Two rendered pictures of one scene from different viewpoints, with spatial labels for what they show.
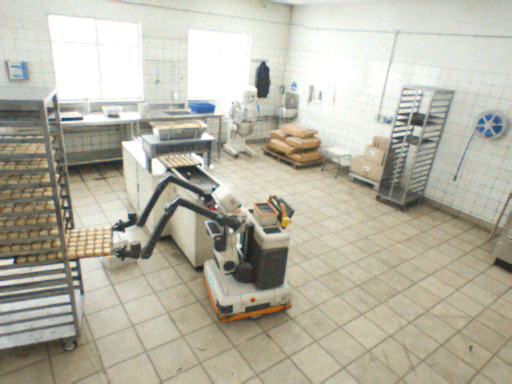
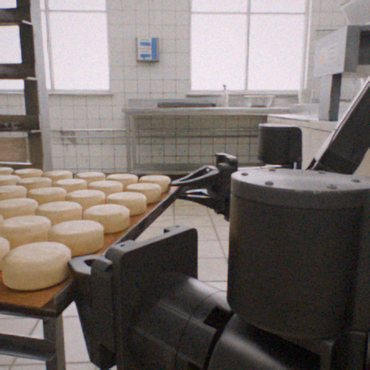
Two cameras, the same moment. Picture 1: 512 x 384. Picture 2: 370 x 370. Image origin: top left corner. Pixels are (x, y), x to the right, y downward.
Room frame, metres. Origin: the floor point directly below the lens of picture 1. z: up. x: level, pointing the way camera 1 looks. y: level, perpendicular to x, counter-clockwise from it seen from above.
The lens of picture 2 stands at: (1.85, 0.74, 0.90)
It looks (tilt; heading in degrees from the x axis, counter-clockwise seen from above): 11 degrees down; 35
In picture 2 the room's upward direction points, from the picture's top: straight up
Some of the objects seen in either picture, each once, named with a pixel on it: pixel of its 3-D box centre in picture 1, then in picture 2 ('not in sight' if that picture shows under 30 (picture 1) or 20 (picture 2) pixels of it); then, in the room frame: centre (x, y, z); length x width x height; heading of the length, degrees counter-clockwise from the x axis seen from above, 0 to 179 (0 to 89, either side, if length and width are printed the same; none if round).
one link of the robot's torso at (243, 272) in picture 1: (232, 266); not in sight; (2.46, 0.13, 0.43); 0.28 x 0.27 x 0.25; 23
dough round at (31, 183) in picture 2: not in sight; (34, 187); (2.17, 1.24, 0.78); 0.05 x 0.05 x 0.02
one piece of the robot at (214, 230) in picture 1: (217, 232); not in sight; (2.47, 0.27, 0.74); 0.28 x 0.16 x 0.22; 23
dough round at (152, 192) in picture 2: not in sight; (143, 193); (2.23, 1.08, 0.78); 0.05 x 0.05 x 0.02
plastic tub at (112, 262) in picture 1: (118, 254); not in sight; (2.96, 1.34, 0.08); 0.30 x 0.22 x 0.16; 135
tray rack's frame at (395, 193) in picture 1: (412, 147); not in sight; (5.23, -2.34, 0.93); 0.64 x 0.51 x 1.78; 131
